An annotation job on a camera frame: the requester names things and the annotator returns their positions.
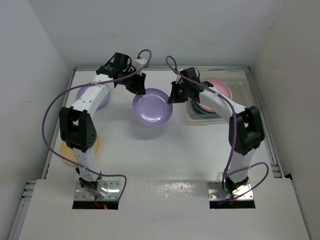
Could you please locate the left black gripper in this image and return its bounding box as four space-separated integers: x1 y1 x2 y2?
118 68 146 96

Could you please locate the teal scalloped plate back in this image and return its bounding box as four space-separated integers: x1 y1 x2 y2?
191 101 213 115

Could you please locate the purple plate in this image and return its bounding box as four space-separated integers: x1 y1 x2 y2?
132 88 173 127
76 86 111 109

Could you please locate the pink plate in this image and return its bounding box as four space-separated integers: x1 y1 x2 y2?
196 79 233 113

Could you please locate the orange plate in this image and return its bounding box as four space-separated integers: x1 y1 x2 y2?
59 136 100 162
191 100 202 112

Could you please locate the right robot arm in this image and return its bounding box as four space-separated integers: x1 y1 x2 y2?
168 67 265 194

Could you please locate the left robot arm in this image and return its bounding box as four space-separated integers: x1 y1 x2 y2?
59 52 149 196

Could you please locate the clear plastic bin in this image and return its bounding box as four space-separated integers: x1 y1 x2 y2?
185 70 263 125

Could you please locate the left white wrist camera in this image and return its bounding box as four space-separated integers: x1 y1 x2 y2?
132 58 147 75

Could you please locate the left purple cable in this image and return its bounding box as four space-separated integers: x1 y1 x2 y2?
41 48 153 201

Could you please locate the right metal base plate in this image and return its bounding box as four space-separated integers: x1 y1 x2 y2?
207 181 254 201

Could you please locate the metal base plate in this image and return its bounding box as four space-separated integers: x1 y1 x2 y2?
74 180 121 202
207 181 254 201

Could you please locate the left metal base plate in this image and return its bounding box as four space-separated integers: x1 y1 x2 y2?
74 180 121 202

